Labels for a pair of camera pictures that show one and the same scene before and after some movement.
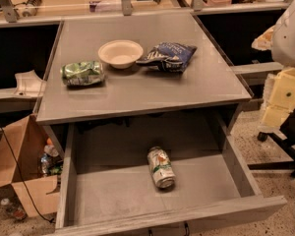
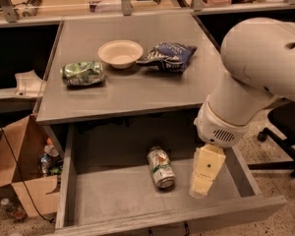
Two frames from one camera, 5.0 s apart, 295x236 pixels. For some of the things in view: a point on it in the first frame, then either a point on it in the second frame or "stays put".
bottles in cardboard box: (51, 161) stays put
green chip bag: (85, 73) stays put
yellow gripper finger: (283, 91) -> (209, 157)
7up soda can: (161, 167) stays put
